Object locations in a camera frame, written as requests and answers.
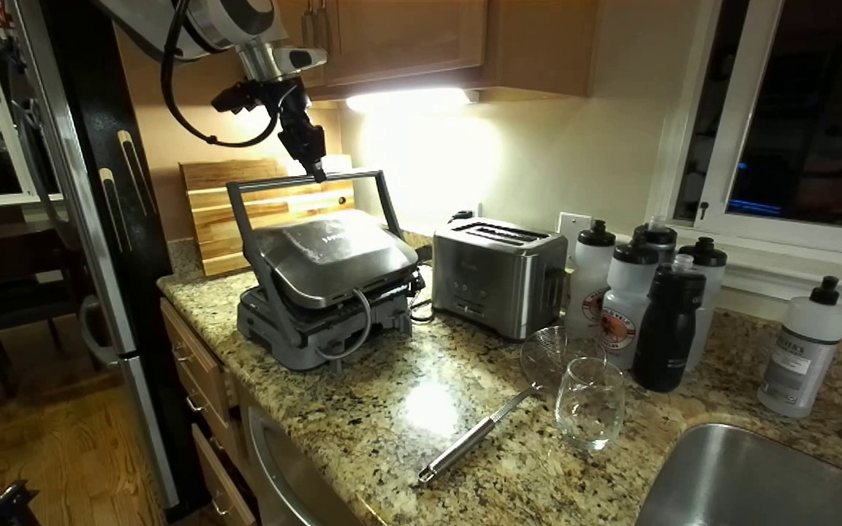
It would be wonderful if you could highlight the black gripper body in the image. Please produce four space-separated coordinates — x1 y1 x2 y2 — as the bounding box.
269 77 326 150

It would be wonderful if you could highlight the silver sandwich maker grill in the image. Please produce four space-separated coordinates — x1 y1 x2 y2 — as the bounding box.
226 171 431 375

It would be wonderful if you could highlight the dark wooden cutting board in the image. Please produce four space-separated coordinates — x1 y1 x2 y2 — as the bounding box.
178 155 356 200

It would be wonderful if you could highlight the under cabinet light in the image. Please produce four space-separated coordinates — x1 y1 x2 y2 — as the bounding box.
343 86 476 117

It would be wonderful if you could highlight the striped light wooden cutting board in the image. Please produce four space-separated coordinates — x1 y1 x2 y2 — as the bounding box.
190 186 361 282

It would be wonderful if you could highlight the wooden upper cabinet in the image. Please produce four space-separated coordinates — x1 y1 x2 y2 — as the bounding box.
279 0 606 101

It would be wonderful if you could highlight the stainless steel toaster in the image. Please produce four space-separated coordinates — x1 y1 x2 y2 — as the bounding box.
431 215 573 345

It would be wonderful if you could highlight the dark wooden chair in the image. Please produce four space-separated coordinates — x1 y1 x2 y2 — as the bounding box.
0 218 93 403

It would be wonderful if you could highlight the stainless steel dishwasher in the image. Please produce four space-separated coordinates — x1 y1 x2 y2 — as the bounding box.
239 403 367 526

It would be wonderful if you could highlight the clear bottle orange logo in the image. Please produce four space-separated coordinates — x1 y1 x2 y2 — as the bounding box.
599 241 660 371

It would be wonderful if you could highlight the tall wooden drawer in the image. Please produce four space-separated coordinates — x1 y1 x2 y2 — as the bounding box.
188 425 260 526

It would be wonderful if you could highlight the clear drinking glass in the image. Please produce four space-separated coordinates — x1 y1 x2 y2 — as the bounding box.
554 351 633 460

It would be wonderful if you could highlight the black sports bottle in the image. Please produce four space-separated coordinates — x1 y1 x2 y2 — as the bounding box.
630 264 707 396

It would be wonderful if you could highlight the small black object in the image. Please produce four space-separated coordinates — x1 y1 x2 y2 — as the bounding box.
0 476 42 526

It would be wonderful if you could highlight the white labelled squeeze bottle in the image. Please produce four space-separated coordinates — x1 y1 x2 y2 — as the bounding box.
755 275 842 422

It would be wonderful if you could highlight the stainless steel sink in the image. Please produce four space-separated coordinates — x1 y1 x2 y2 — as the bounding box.
635 419 842 526

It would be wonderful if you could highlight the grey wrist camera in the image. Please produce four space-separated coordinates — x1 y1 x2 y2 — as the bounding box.
279 45 331 80

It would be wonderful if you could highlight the black wrist mount bracket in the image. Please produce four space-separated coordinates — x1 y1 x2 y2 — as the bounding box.
210 80 285 117

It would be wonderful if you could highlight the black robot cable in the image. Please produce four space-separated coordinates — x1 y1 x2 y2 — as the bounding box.
159 0 301 152

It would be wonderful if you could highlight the wooden drawer metal handle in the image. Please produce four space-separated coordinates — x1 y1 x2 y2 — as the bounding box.
159 295 239 412
181 375 250 472

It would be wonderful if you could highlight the white wall outlet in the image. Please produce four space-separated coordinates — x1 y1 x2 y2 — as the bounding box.
554 207 595 245

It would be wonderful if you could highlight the white metal frame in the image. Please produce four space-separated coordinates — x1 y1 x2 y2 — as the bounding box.
0 12 64 215

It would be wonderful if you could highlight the kitchen window white frame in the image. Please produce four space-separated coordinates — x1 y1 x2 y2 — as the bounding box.
666 0 842 266

